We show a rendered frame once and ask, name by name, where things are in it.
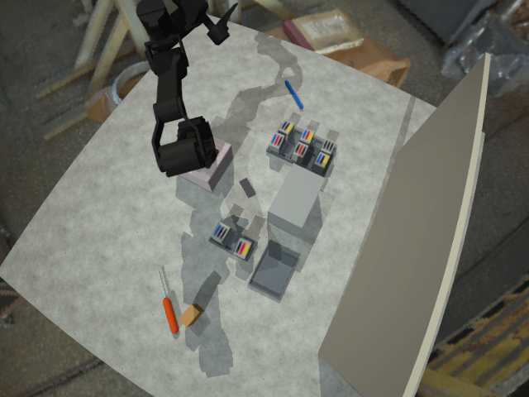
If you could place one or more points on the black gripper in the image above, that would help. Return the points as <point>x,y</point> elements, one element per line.
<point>218,33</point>

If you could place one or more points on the dark grey flat bar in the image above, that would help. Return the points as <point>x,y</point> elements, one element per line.
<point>247,187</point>

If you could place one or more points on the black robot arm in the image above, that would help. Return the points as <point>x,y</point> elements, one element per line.
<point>195,148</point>

